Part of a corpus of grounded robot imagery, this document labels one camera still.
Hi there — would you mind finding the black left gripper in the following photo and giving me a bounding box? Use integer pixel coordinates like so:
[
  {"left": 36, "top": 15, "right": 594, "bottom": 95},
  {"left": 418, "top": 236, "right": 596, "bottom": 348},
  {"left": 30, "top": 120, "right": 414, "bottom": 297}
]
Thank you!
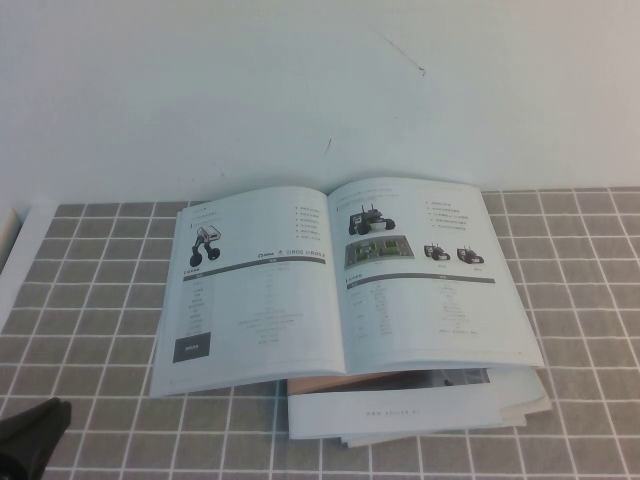
[{"left": 0, "top": 397, "right": 74, "bottom": 480}]

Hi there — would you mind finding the white product catalogue book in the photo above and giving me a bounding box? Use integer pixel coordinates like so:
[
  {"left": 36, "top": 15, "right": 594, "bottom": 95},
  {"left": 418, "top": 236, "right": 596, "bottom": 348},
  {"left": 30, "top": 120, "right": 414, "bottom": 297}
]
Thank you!
[{"left": 148, "top": 175, "right": 547, "bottom": 400}]

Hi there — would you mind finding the brown cover book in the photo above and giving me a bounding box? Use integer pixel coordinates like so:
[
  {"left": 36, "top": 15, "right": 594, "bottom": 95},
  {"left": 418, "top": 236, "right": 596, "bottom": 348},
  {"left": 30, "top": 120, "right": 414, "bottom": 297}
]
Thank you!
[{"left": 284, "top": 372, "right": 431, "bottom": 397}]

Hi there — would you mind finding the beige flat board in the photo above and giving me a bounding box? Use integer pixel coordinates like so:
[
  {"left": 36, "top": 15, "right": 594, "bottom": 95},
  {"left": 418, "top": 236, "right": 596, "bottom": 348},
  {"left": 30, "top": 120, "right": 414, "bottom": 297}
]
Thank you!
[{"left": 0, "top": 208, "right": 20, "bottom": 274}]

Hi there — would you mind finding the white booklet with web address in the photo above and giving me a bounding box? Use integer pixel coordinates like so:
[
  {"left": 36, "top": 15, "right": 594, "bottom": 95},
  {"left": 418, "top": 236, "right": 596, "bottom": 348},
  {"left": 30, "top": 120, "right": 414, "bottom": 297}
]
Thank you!
[{"left": 287, "top": 385, "right": 501, "bottom": 442}]

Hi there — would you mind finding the beige edged booklet stack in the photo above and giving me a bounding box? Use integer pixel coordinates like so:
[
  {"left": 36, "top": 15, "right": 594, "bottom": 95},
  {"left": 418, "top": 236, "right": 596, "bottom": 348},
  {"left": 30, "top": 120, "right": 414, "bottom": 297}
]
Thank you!
[{"left": 337, "top": 367, "right": 554, "bottom": 449}]

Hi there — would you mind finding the grey white checked tablecloth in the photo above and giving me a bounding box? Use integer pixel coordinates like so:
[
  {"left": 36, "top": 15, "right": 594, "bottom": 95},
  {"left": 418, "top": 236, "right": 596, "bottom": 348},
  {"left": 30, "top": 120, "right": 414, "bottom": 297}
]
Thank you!
[{"left": 0, "top": 185, "right": 640, "bottom": 480}]

